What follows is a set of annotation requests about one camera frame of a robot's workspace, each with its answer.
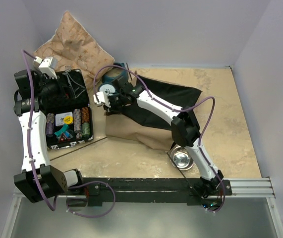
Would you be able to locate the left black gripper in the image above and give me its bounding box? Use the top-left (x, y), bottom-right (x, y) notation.
top-left (37, 72), bottom-right (85, 101)

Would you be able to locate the black poker chip case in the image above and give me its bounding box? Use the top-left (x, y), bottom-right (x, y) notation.
top-left (18, 68), bottom-right (95, 151)

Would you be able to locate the beige patterned pet cushion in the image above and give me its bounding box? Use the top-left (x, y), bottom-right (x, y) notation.
top-left (34, 11), bottom-right (114, 91)

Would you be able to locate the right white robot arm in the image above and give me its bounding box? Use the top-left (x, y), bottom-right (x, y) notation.
top-left (99, 77), bottom-right (225, 195)

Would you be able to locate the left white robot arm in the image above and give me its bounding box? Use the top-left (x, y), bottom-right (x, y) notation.
top-left (13, 69), bottom-right (93, 203)

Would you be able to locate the teal pet bowl stand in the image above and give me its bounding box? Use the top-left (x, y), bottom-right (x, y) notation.
top-left (102, 62), bottom-right (128, 84)

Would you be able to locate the steel pet bowl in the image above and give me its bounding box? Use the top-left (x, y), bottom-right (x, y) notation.
top-left (167, 146), bottom-right (195, 171)

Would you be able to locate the yellow round dealer button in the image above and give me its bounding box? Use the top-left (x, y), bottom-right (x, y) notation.
top-left (63, 116), bottom-right (73, 125)

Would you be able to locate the white playing card box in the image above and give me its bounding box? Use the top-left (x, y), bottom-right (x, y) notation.
top-left (55, 112), bottom-right (73, 126)

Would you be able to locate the teal cloth strip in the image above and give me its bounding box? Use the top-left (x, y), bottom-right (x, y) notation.
top-left (55, 124), bottom-right (69, 139)

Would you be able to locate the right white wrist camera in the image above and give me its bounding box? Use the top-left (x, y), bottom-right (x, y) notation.
top-left (93, 91), bottom-right (111, 108)

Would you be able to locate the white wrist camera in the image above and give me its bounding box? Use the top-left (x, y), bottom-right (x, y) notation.
top-left (93, 91), bottom-right (111, 108)
top-left (33, 57), bottom-right (58, 79)

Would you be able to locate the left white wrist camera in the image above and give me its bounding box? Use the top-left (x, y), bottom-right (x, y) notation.
top-left (33, 57), bottom-right (58, 79)

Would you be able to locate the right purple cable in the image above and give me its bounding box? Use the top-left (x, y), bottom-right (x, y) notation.
top-left (93, 65), bottom-right (226, 214)

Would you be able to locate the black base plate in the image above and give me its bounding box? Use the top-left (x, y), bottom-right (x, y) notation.
top-left (56, 177), bottom-right (233, 206)

